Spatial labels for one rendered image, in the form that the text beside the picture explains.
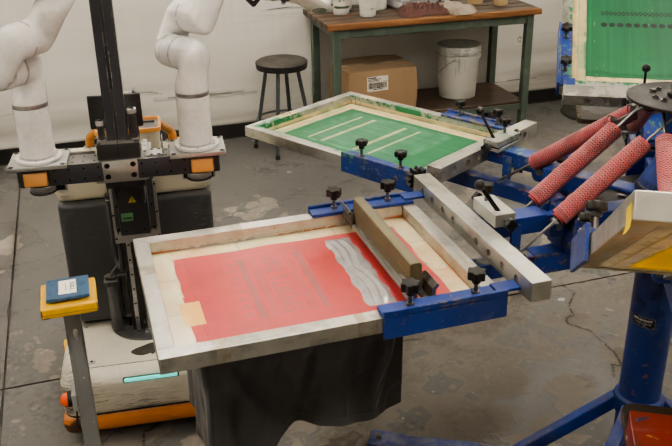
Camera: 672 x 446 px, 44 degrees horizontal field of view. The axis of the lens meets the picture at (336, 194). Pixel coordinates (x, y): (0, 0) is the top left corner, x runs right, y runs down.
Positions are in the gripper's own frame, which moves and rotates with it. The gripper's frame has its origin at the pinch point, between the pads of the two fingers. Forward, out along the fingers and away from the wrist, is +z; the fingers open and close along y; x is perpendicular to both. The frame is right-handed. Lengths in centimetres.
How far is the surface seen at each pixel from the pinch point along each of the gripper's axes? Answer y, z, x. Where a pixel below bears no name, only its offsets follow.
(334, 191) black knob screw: -64, -22, 39
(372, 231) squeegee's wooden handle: -74, -24, 58
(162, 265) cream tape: -89, 20, 31
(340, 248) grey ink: -79, -21, 48
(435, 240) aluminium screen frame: -74, -41, 63
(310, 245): -79, -16, 42
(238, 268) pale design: -87, 4, 43
